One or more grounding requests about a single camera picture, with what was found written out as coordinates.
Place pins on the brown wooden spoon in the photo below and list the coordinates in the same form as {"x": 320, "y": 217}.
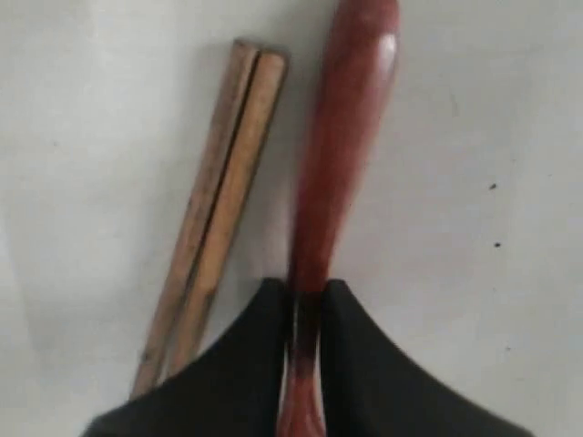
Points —
{"x": 357, "y": 73}

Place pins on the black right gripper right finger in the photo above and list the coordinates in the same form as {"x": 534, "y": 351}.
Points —
{"x": 371, "y": 388}

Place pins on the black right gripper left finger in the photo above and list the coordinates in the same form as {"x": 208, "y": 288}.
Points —
{"x": 232, "y": 389}

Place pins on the wooden chopstick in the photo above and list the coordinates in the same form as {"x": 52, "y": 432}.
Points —
{"x": 233, "y": 88}
{"x": 253, "y": 125}

